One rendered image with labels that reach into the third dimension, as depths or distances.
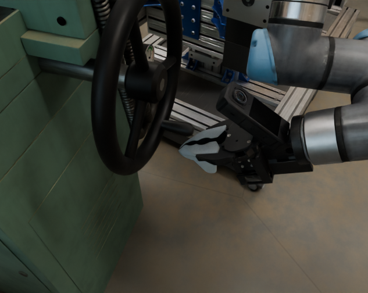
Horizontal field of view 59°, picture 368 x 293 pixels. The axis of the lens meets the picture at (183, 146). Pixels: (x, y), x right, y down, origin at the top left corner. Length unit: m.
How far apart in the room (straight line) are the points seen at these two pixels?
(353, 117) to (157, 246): 0.91
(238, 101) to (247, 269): 0.84
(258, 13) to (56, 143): 0.57
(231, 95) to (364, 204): 1.10
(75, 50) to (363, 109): 0.38
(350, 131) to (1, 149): 0.48
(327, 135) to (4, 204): 0.48
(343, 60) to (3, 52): 0.45
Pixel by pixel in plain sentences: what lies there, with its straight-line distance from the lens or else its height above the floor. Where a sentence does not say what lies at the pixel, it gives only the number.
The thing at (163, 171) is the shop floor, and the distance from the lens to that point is 1.39.
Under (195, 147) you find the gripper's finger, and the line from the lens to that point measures 0.54.
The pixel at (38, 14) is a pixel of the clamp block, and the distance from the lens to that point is 0.52.
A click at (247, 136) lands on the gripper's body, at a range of 0.49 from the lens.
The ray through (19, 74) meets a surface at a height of 0.82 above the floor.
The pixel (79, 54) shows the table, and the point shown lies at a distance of 0.49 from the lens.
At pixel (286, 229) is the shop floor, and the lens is 1.30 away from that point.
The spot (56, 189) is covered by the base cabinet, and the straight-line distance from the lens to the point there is 0.70.
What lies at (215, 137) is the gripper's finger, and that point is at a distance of 0.53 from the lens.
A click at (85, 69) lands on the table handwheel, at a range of 0.53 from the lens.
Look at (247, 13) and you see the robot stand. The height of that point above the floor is 0.71.
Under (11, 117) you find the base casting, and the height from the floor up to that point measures 0.78.
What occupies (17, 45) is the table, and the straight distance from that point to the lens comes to 0.54.
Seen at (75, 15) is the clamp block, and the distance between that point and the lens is 0.48.
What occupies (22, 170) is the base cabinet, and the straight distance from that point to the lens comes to 0.60.
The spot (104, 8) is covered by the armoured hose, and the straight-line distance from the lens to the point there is 0.50.
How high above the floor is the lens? 1.12
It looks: 49 degrees down
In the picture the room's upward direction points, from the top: straight up
